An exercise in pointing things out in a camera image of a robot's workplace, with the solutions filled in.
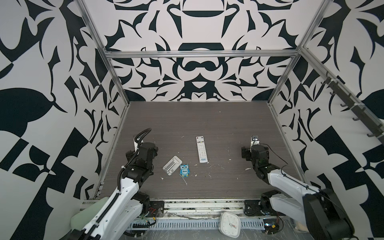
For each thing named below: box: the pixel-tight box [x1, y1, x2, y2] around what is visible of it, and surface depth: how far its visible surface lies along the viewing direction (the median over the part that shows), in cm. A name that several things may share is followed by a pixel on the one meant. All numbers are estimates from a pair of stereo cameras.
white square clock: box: [218, 211, 241, 238], surface depth 69 cm
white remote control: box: [196, 135, 208, 164], surface depth 94 cm
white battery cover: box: [162, 155, 183, 176], surface depth 89 cm
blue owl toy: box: [179, 164, 191, 178], surface depth 87 cm
